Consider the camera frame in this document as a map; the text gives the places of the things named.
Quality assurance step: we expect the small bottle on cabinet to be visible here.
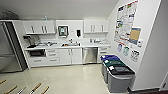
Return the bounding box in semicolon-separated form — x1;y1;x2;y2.
44;14;48;22

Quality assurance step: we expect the grey bin with green lid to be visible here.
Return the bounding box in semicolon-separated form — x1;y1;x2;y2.
103;59;129;84

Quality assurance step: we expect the large colourful wall poster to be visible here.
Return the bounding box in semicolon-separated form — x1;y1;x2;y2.
113;0;139;46

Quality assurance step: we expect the white under-sink cabinet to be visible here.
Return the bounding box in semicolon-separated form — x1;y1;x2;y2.
58;47;83;66

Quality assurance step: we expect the black wire dish rack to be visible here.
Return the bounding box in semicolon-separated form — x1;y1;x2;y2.
38;40;58;47

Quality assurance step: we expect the white two-door wall cabinet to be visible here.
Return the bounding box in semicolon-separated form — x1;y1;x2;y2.
22;20;56;35

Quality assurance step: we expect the white wide drawer unit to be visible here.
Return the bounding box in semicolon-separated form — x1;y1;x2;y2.
28;48;60;68

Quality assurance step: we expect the white wall device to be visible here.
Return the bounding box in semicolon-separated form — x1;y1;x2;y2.
137;39;144;48

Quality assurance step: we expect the stack of white plates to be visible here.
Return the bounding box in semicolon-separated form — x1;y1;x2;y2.
94;38;103;44

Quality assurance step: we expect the white narrow drawer unit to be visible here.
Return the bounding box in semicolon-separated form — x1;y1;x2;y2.
98;45;111;63

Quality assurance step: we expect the grey pile on refrigerator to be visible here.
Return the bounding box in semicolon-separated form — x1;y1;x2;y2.
0;10;20;21

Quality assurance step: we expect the stainless steel dishwasher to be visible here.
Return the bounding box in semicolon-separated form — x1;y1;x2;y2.
82;47;99;65

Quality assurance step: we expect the grey bin with black lid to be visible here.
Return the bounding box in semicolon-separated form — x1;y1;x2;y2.
107;65;136;94

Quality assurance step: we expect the small bin sign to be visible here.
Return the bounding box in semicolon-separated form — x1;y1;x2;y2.
130;49;140;63
117;43;124;53
122;45;131;57

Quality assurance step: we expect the stainless steel refrigerator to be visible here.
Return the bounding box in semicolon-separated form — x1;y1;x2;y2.
0;20;28;74

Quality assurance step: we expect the black built-in microwave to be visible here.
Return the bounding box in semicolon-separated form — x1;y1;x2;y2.
27;48;47;58

